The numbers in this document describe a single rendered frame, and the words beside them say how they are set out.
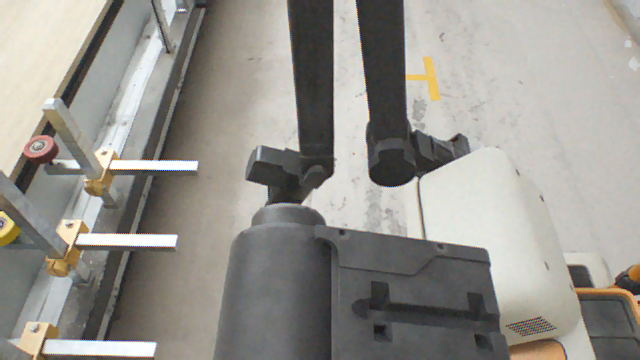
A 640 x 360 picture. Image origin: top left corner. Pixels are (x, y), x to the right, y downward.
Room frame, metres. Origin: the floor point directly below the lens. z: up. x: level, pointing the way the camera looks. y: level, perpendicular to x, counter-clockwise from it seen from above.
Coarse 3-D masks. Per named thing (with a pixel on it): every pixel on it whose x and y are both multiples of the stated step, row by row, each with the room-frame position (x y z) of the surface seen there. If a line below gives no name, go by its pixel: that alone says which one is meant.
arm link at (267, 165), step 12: (252, 156) 0.52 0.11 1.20; (264, 156) 0.50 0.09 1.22; (276, 156) 0.50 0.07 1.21; (288, 156) 0.51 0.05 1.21; (252, 168) 0.49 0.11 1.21; (264, 168) 0.49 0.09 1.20; (276, 168) 0.49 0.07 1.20; (288, 168) 0.48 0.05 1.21; (312, 168) 0.46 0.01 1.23; (324, 168) 0.46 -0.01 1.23; (252, 180) 0.48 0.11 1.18; (264, 180) 0.48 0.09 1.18; (276, 180) 0.48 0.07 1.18; (300, 180) 0.46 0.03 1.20; (312, 180) 0.46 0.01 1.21; (324, 180) 0.45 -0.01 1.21
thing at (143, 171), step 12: (48, 168) 0.81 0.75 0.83; (60, 168) 0.81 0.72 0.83; (72, 168) 0.81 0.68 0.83; (120, 168) 0.80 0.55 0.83; (132, 168) 0.80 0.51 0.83; (144, 168) 0.80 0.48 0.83; (156, 168) 0.80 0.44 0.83; (168, 168) 0.80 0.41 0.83; (180, 168) 0.80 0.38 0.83; (192, 168) 0.80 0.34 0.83
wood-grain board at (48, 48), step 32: (0, 0) 1.57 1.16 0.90; (32, 0) 1.56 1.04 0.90; (64, 0) 1.56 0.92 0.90; (96, 0) 1.55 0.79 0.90; (0, 32) 1.36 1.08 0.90; (32, 32) 1.36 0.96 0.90; (64, 32) 1.35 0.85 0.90; (0, 64) 1.19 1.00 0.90; (32, 64) 1.18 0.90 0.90; (64, 64) 1.18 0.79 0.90; (0, 96) 1.04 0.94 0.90; (32, 96) 1.03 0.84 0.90; (0, 128) 0.90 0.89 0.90; (32, 128) 0.90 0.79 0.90; (0, 160) 0.78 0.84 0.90
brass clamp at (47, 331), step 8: (40, 328) 0.36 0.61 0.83; (48, 328) 0.36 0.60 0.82; (24, 336) 0.34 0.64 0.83; (32, 336) 0.34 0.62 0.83; (40, 336) 0.34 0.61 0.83; (48, 336) 0.34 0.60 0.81; (56, 336) 0.35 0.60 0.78; (24, 344) 0.32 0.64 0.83; (32, 344) 0.32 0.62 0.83; (40, 344) 0.32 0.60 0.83; (32, 352) 0.30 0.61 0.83; (40, 352) 0.31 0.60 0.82
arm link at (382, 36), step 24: (360, 0) 0.48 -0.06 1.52; (384, 0) 0.47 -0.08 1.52; (360, 24) 0.48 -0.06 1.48; (384, 24) 0.47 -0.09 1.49; (384, 48) 0.47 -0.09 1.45; (384, 72) 0.47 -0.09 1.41; (384, 96) 0.47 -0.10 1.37; (384, 120) 0.47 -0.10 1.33; (408, 120) 0.54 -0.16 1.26; (384, 144) 0.46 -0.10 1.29; (384, 168) 0.45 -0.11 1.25; (408, 168) 0.44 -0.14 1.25
